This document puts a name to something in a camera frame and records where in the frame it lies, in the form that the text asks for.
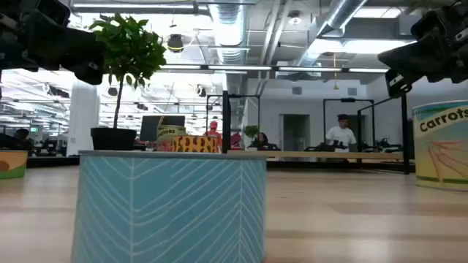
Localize tall carrots can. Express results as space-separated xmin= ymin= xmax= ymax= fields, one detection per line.
xmin=412 ymin=100 xmax=468 ymax=192

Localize wooden shelf black metal frame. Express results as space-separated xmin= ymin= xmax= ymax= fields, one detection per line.
xmin=222 ymin=90 xmax=411 ymax=175

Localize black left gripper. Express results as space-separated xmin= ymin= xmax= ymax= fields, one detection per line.
xmin=21 ymin=21 xmax=107 ymax=85

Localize low teal can white lines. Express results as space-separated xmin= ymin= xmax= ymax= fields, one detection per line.
xmin=71 ymin=149 xmax=268 ymax=263

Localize tall peaches can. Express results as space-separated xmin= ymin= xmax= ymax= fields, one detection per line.
xmin=156 ymin=124 xmax=187 ymax=153

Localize low orange spotted can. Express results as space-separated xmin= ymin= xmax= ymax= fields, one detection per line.
xmin=170 ymin=134 xmax=219 ymax=153

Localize hanging brass pendant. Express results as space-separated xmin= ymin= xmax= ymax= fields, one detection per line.
xmin=331 ymin=53 xmax=340 ymax=91

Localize low mushroom can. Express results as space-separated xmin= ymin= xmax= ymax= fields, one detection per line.
xmin=0 ymin=149 xmax=29 ymax=180

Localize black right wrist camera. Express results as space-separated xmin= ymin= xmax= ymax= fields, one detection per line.
xmin=411 ymin=11 xmax=442 ymax=40

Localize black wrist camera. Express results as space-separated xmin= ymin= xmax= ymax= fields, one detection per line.
xmin=411 ymin=11 xmax=442 ymax=40
xmin=36 ymin=0 xmax=71 ymax=26

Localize black dome ceiling fixture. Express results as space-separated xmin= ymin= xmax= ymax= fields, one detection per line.
xmin=167 ymin=34 xmax=185 ymax=54

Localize thin black metal cell frame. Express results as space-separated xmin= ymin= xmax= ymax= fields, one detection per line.
xmin=206 ymin=94 xmax=261 ymax=149
xmin=322 ymin=97 xmax=375 ymax=153

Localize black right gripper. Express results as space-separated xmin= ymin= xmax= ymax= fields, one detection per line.
xmin=378 ymin=34 xmax=464 ymax=99

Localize small green potted plant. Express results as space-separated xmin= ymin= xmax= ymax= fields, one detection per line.
xmin=244 ymin=125 xmax=260 ymax=150

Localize green plant in black pot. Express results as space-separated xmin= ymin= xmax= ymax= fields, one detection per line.
xmin=88 ymin=12 xmax=167 ymax=151

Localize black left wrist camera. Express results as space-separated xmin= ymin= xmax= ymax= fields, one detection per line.
xmin=36 ymin=0 xmax=71 ymax=26

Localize person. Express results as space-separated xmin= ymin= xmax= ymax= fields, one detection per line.
xmin=255 ymin=131 xmax=281 ymax=151
xmin=325 ymin=113 xmax=358 ymax=153
xmin=203 ymin=120 xmax=223 ymax=153
xmin=14 ymin=128 xmax=32 ymax=150

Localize large round silver duct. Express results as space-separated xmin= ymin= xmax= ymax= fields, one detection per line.
xmin=208 ymin=0 xmax=246 ymax=66

